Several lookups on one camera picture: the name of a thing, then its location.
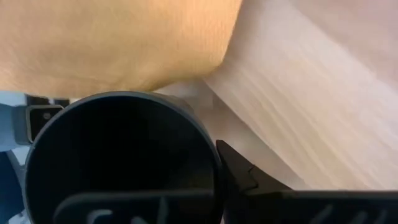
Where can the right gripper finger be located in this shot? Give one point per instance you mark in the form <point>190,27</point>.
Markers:
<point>236,174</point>

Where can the tall black cup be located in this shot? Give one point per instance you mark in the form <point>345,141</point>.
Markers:
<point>124,149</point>

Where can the yellow waffle cloth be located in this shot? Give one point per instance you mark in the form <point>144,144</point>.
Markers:
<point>109,40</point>

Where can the grey camera box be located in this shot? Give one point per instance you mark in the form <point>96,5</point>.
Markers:
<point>40,123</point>

